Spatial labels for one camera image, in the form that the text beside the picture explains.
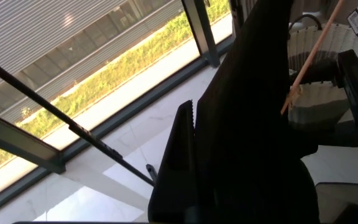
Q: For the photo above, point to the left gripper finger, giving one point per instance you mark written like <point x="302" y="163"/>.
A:
<point x="174" y="174"/>

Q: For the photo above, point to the pink clothes hanger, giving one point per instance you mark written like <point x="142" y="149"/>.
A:
<point x="309" y="59"/>

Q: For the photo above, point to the black garment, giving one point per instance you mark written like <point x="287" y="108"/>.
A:
<point x="247" y="124"/>

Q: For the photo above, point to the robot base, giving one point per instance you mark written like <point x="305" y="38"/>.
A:
<point x="343" y="199"/>

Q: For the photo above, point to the white laundry basket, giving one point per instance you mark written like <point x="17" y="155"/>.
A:
<point x="319" y="102"/>

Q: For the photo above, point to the black clothes rack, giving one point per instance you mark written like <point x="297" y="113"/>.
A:
<point x="73" y="127"/>

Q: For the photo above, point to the window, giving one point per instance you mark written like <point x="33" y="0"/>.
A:
<point x="89" y="62"/>

